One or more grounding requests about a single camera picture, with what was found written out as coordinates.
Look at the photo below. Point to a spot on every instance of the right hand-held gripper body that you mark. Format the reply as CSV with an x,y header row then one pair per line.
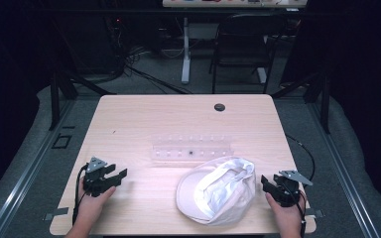
x,y
289,190

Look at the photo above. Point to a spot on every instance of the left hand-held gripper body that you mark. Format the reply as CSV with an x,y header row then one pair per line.
x,y
96,180

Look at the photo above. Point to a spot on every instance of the white cap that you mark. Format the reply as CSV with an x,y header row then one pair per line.
x,y
216,191

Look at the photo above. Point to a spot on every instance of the person's left hand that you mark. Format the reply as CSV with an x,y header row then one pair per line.
x,y
91,206

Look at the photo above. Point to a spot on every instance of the person's right hand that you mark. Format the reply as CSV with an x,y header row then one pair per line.
x,y
287,219

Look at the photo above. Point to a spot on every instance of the clear plastic rack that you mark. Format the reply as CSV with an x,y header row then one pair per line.
x,y
191,149

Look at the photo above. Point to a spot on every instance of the black metal stand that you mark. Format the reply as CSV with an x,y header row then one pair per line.
x,y
324,99
58,95

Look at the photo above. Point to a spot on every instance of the black table grommet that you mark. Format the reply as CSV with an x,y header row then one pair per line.
x,y
219,107

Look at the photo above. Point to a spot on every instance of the black chair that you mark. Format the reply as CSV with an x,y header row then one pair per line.
x,y
244,49

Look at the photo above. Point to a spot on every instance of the white-legged desk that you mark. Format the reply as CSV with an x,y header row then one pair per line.
x,y
186,49

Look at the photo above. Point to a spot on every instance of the grey table bracket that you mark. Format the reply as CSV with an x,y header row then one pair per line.
x,y
316,213
56,213

